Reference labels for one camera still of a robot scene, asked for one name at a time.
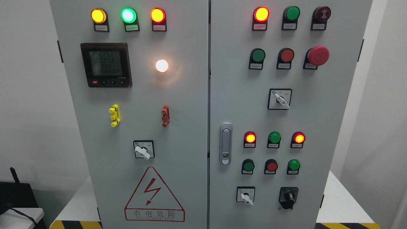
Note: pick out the red emergency stop button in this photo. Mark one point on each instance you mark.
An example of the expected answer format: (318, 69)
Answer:
(315, 57)

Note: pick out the red high voltage warning sticker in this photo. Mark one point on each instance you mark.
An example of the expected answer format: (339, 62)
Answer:
(152, 200)

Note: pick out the green lamp right top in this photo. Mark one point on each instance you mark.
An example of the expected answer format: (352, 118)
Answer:
(290, 18)

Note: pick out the yellow black hazard tape right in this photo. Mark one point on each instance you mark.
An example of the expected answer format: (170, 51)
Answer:
(346, 226)

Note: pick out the lit red lamp left door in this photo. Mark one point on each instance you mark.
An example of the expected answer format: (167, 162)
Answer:
(158, 19)

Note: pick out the red push button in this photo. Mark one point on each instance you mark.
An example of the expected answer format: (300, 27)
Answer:
(284, 60)
(270, 167)

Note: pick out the grey right cabinet door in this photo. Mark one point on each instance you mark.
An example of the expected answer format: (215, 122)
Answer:
(239, 95)

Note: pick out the grey left cabinet door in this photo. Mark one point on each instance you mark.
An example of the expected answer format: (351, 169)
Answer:
(181, 147)

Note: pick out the green push button upper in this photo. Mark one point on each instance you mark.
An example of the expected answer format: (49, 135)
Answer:
(256, 59)

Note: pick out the yellow terminal connector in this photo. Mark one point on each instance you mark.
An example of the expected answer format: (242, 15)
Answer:
(115, 115)

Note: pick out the glowing white lamp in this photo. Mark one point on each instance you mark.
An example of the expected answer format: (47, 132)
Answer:
(162, 65)

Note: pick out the red push button lower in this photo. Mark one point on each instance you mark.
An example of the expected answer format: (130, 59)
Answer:
(270, 167)

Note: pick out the red lamp lower left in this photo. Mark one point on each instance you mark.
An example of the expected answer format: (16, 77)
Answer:
(249, 140)

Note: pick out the white selector switch left door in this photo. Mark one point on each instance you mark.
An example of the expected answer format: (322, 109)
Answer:
(144, 149)

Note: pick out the yellow indicator lamp top left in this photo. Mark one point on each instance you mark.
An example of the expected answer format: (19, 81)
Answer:
(100, 20)

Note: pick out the black device with antenna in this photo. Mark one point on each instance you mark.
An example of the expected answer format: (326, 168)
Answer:
(16, 194)

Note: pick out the green lamp bottom right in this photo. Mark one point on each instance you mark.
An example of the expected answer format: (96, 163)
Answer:
(293, 167)

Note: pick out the green push button lower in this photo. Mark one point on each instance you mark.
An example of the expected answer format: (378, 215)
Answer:
(247, 166)

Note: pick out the black rotary knob switch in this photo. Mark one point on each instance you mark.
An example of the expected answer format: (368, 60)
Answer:
(288, 197)

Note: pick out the white selector switch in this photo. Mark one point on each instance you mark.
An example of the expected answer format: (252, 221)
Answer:
(245, 194)
(279, 98)

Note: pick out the silver door handle lock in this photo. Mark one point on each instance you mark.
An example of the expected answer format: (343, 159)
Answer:
(225, 143)

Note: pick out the grey cabinet door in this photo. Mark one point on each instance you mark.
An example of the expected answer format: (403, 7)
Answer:
(181, 147)
(239, 95)

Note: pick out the dark red buzzer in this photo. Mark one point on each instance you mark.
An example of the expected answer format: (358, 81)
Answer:
(320, 17)

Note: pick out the red lamp lower right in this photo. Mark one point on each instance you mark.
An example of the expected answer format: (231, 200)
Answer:
(297, 140)

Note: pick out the black digital power meter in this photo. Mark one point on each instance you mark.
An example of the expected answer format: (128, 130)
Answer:
(106, 64)

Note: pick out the yellow black hazard tape left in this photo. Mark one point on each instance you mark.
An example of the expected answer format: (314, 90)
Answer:
(72, 224)

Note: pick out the lit green indicator lamp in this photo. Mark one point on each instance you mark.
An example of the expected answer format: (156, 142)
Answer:
(130, 19)

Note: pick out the red push button upper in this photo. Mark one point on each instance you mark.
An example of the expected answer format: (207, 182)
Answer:
(284, 60)

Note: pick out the lit red lamp right top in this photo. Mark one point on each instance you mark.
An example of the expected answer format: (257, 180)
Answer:
(260, 18)

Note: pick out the white selector switch upper right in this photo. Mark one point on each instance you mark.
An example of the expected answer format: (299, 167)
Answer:
(279, 98)

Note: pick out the white selector switch lower right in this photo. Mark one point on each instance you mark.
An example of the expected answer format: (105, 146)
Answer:
(245, 194)

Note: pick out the green push button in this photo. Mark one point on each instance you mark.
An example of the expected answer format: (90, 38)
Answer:
(247, 166)
(256, 59)

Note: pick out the red terminal connector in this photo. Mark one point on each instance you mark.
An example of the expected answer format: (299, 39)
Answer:
(165, 115)

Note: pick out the white box with cable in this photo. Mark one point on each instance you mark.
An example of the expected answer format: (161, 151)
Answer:
(12, 220)

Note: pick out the yellow black hazard tape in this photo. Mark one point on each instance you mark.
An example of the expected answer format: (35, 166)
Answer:
(346, 226)
(72, 224)

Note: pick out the green lamp lower middle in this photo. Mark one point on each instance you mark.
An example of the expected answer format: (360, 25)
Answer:
(274, 140)

